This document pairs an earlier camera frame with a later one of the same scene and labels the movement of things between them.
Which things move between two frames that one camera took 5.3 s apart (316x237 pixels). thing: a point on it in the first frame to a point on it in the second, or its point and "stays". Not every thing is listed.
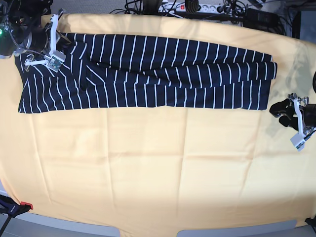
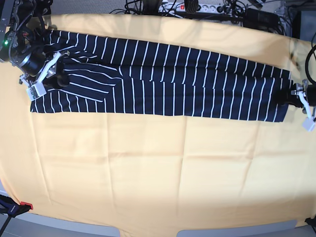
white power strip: (177, 8) stays
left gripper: (38, 40) to (35, 63)
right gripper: (285, 109) to (300, 95)
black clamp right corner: (311, 221) stays
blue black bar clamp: (9, 207) stays
